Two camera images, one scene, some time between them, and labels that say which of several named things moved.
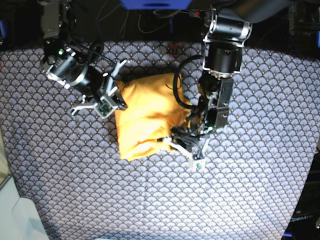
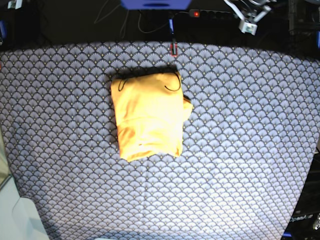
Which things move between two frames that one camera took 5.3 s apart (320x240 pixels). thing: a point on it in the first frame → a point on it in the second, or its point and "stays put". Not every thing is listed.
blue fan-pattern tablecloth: (64, 162) stays put
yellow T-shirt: (153, 109) stays put
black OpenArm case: (304, 224) stays put
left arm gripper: (92, 83) → (14, 4)
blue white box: (149, 5) stays put
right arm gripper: (214, 94) → (253, 10)
